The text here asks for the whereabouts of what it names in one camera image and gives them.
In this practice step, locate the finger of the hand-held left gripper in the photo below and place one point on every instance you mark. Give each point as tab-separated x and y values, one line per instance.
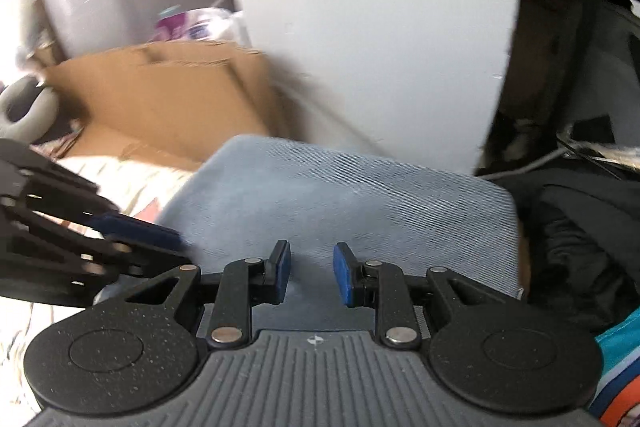
50	172
140	232

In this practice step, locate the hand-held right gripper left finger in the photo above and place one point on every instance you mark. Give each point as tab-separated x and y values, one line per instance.
280	272

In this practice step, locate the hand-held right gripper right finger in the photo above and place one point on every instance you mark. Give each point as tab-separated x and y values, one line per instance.
346	274

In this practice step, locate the light blue denim jeans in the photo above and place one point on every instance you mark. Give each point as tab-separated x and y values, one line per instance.
350	197

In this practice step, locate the black clothes pile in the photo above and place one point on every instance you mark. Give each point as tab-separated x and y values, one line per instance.
575	232

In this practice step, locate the dark patterned cloth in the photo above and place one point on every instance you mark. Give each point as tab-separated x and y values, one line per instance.
65	142

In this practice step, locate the cream bear printed blanket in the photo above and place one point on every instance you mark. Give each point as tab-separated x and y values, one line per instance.
145	187

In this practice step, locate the grey neck pillow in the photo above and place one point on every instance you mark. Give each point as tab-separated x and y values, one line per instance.
30	122

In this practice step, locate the flattened cardboard sheet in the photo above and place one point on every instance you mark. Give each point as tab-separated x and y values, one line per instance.
165	97

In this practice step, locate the purple and white plastic packet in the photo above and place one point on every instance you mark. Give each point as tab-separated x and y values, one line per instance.
200	24

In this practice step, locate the teal printed cloth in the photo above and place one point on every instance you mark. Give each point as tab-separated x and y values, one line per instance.
620	357

